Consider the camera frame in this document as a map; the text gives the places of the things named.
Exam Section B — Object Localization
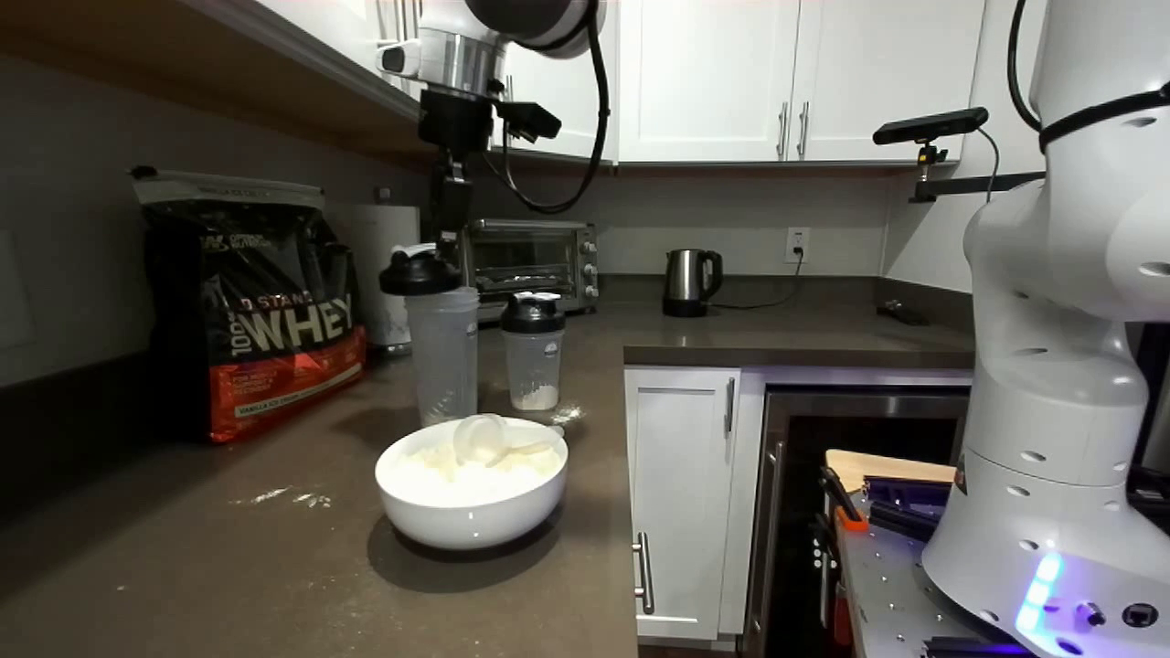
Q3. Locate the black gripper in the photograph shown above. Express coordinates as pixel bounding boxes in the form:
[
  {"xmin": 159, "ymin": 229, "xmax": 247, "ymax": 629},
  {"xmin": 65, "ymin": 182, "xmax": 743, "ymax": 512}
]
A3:
[{"xmin": 419, "ymin": 84, "xmax": 502, "ymax": 248}]

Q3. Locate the tall clear shaker cup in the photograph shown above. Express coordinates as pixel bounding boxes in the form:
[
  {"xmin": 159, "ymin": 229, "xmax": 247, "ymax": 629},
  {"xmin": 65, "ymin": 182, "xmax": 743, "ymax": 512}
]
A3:
[{"xmin": 403, "ymin": 287, "xmax": 483, "ymax": 427}]

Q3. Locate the small shaker cup black lid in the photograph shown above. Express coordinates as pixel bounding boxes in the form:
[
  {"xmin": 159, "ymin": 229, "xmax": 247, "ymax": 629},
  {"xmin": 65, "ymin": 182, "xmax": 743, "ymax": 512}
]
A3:
[{"xmin": 499, "ymin": 287, "xmax": 572, "ymax": 417}]

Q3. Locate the small black counter object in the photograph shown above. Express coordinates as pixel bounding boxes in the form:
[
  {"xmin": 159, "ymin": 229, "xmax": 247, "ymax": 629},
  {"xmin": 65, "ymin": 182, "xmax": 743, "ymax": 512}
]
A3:
[{"xmin": 876, "ymin": 293, "xmax": 932, "ymax": 328}]

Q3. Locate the silver toaster oven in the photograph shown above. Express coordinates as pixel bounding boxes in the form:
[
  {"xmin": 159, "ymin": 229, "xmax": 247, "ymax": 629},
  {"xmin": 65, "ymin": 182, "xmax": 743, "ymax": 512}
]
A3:
[{"xmin": 459, "ymin": 217, "xmax": 603, "ymax": 322}]

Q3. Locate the white paper towel roll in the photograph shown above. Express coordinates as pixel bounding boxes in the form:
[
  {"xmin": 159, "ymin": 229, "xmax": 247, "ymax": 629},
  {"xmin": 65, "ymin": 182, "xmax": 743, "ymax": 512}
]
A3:
[{"xmin": 352, "ymin": 202, "xmax": 424, "ymax": 360}]

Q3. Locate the black whey protein bag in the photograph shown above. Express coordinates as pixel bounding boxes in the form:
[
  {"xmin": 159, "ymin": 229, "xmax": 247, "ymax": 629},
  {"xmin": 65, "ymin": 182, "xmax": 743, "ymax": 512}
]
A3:
[{"xmin": 130, "ymin": 165, "xmax": 375, "ymax": 446}]

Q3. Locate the steel electric kettle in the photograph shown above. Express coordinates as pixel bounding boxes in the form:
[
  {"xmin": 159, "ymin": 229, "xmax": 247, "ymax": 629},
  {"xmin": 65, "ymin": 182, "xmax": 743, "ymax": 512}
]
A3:
[{"xmin": 660, "ymin": 245, "xmax": 729, "ymax": 322}]

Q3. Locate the white bowl with powder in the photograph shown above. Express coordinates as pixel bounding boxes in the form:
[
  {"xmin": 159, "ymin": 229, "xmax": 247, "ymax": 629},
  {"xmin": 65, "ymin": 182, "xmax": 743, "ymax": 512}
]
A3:
[{"xmin": 375, "ymin": 411, "xmax": 576, "ymax": 557}]

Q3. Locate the white powder spill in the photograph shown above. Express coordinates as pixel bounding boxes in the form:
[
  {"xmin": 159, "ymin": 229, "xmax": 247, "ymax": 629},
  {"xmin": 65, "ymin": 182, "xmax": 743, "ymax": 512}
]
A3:
[{"xmin": 236, "ymin": 482, "xmax": 339, "ymax": 517}]

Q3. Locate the white panelled cabinet door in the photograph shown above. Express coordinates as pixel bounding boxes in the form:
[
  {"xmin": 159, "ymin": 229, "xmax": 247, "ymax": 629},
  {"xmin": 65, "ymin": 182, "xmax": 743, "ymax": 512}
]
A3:
[{"xmin": 621, "ymin": 361, "xmax": 745, "ymax": 646}]

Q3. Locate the orange and black tool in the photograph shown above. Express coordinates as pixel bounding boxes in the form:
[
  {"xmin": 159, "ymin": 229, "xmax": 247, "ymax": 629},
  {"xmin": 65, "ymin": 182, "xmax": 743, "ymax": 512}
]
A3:
[{"xmin": 831, "ymin": 482, "xmax": 876, "ymax": 539}]

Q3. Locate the light wooden board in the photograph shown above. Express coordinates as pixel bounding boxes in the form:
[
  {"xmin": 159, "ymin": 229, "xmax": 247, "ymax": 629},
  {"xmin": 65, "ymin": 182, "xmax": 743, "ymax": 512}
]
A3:
[{"xmin": 822, "ymin": 446, "xmax": 961, "ymax": 495}]

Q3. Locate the white robot mounting table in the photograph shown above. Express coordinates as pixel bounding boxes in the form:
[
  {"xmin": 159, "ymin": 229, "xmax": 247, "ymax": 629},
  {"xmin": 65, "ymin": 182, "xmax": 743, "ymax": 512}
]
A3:
[{"xmin": 834, "ymin": 486, "xmax": 1170, "ymax": 658}]

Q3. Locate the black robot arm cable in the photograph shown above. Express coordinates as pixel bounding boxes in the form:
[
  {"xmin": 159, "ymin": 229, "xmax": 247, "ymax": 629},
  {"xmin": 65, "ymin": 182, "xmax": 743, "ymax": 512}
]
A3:
[{"xmin": 494, "ymin": 0, "xmax": 1055, "ymax": 223}]

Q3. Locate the silver vertical cabinet handle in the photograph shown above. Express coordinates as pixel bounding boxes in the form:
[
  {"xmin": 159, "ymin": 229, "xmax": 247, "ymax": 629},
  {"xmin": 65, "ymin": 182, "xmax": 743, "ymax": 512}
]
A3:
[{"xmin": 628, "ymin": 529, "xmax": 660, "ymax": 617}]

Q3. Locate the black camera on stand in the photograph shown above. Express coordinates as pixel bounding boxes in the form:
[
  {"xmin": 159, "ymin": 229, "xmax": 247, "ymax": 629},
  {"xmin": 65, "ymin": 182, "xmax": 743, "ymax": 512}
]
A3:
[{"xmin": 871, "ymin": 101, "xmax": 995, "ymax": 204}]

